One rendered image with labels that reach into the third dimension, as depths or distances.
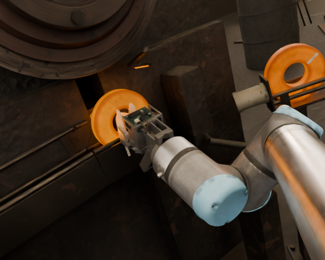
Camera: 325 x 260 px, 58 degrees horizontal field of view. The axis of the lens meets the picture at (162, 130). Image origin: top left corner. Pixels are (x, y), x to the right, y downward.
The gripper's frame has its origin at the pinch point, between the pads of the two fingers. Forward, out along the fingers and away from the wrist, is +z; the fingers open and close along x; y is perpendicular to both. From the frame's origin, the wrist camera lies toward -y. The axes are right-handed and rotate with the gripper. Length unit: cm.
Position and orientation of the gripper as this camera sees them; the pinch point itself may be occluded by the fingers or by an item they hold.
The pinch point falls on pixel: (121, 118)
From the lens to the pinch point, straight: 74.6
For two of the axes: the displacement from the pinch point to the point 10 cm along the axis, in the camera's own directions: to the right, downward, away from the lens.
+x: -8.0, 4.3, -4.1
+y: -0.9, -7.7, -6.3
